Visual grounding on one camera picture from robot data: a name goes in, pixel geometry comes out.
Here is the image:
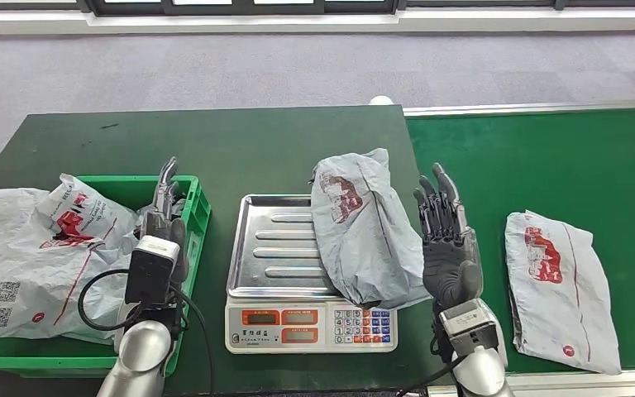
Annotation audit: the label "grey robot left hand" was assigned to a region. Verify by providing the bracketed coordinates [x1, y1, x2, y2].
[139, 157, 190, 286]

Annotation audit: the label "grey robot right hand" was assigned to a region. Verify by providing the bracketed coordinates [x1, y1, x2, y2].
[413, 162, 484, 313]

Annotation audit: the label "grey parcel red picture dot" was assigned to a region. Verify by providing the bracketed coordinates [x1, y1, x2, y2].
[504, 210, 623, 376]

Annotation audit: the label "grey parcel QR codes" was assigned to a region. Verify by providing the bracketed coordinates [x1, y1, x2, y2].
[0, 173, 187, 345]

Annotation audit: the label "green conveyor belt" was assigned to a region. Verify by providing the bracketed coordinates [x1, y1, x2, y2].
[404, 108, 635, 374]

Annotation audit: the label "white label on crate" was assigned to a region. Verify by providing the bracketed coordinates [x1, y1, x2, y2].
[183, 230, 203, 297]

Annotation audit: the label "green plastic crate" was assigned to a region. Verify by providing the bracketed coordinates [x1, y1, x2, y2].
[0, 175, 212, 379]

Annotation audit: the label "white electronic scale steel tray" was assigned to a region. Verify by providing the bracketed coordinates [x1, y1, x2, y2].
[224, 194, 399, 355]

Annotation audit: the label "white window sill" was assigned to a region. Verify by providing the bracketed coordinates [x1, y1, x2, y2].
[0, 9, 635, 36]

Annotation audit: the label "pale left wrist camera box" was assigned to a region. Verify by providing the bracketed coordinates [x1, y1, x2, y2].
[133, 235, 182, 264]

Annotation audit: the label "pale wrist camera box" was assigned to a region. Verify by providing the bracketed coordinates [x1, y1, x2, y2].
[438, 298, 497, 341]
[133, 235, 182, 264]

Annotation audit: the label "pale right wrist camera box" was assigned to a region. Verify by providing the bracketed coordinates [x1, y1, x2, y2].
[438, 298, 497, 341]

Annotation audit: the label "black left camera bracket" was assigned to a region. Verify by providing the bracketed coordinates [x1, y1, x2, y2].
[124, 249, 179, 308]

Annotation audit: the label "silver conveyor side rail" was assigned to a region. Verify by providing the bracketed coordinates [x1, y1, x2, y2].
[427, 370, 635, 397]
[403, 99, 635, 117]

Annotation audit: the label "dark window frame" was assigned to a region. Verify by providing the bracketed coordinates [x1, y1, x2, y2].
[76, 0, 635, 17]

